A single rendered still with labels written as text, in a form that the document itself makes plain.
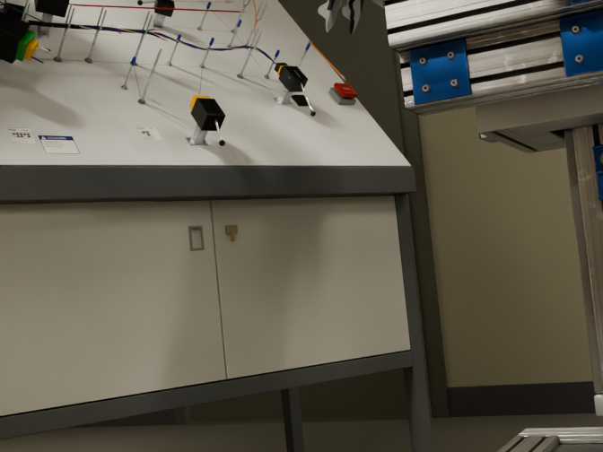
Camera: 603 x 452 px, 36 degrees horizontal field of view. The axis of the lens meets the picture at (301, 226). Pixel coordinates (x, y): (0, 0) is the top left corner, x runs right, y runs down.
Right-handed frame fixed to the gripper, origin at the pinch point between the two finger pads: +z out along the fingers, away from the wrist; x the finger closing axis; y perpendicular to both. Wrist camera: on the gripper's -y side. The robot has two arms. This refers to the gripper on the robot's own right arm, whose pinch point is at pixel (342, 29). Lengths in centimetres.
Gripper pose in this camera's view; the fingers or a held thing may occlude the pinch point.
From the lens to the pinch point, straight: 235.8
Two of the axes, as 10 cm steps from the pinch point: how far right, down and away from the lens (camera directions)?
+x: -7.7, 0.8, -6.3
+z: -1.4, 9.5, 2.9
